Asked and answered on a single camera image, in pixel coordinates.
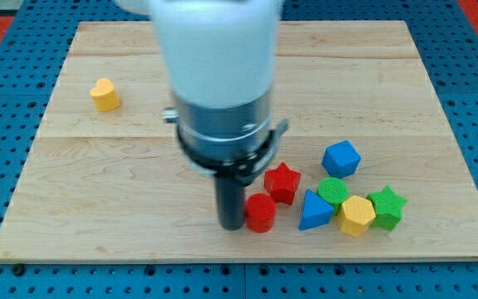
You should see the yellow hexagon block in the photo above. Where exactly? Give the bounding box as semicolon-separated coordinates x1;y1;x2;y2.
338;195;376;238

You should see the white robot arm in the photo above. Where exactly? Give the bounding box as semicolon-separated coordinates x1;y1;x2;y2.
115;0;289;230

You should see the blue triangle block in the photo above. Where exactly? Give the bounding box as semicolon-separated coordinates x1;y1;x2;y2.
299;189;334;231

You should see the wooden board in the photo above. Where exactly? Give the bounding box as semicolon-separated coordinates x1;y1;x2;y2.
0;21;478;264

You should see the blue cube block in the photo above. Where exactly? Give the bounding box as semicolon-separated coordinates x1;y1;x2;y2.
321;140;361;179

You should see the green cylinder block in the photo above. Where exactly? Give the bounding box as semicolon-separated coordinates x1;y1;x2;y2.
317;177;349;215

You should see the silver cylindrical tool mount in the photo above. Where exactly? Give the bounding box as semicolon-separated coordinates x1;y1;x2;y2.
163;91;289;186

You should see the yellow heart block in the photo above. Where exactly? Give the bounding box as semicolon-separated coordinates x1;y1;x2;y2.
90;78;120;112

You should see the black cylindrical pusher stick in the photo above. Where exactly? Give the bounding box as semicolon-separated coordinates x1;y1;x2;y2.
214;176;245;231

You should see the red star block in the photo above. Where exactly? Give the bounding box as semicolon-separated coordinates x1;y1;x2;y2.
263;162;301;205

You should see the green star block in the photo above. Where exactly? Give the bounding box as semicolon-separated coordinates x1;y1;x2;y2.
367;185;407;231

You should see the red cylinder block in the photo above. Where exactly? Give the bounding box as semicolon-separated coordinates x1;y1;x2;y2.
246;193;277;233

